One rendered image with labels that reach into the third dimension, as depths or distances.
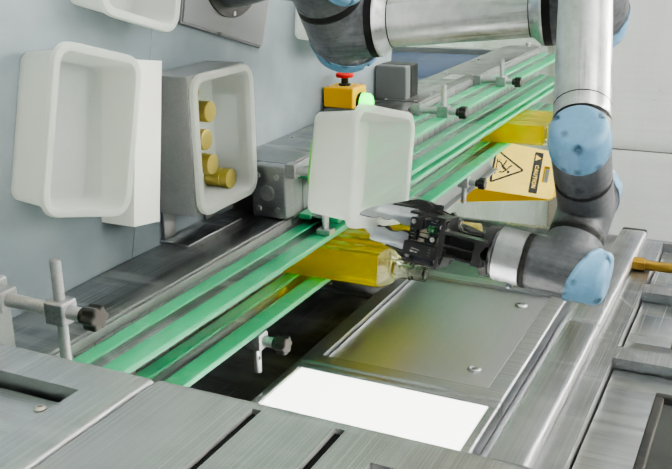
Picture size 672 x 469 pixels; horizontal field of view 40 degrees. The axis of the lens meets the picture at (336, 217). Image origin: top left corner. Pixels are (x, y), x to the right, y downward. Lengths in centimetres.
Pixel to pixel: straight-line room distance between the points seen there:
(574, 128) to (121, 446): 72
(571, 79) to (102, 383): 75
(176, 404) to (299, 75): 128
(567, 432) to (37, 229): 79
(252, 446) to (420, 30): 105
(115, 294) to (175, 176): 24
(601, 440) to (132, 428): 90
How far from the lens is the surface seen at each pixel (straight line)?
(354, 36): 156
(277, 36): 179
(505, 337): 160
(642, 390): 156
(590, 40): 127
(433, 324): 163
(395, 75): 219
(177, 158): 144
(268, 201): 160
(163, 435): 63
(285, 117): 183
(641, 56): 743
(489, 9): 152
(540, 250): 122
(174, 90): 142
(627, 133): 754
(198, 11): 154
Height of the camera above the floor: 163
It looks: 25 degrees down
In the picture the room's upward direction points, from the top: 97 degrees clockwise
